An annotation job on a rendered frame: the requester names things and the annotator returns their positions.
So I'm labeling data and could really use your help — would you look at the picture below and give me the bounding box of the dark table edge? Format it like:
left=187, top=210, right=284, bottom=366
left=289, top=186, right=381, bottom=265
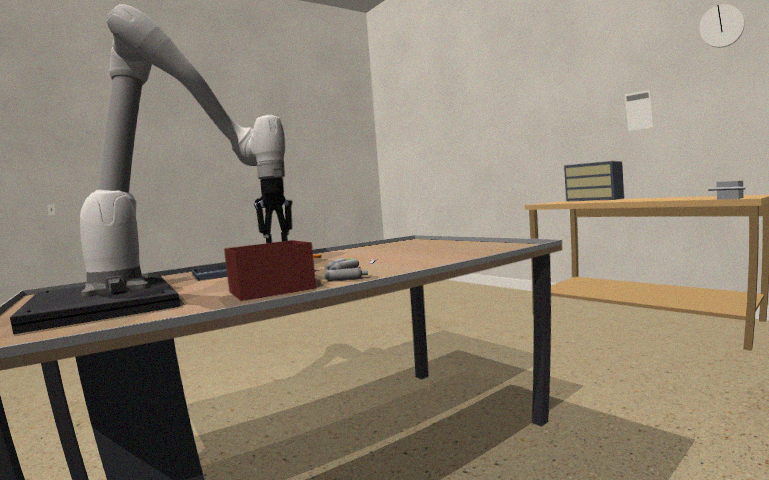
left=0, top=235, right=562, bottom=358

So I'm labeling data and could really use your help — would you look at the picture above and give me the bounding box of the red open box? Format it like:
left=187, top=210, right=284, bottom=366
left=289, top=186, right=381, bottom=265
left=224, top=240, right=316, bottom=301

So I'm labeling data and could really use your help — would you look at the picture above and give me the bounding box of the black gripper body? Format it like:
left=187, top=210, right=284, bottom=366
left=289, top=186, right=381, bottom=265
left=260, top=178, right=285, bottom=211

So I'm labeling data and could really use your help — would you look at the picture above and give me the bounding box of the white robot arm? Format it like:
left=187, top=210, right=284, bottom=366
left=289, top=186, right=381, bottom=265
left=80, top=4, right=285, bottom=297

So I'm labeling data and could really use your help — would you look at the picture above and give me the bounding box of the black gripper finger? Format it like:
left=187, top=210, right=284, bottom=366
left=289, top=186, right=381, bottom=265
left=254, top=200, right=274, bottom=243
left=275, top=199, right=292, bottom=241

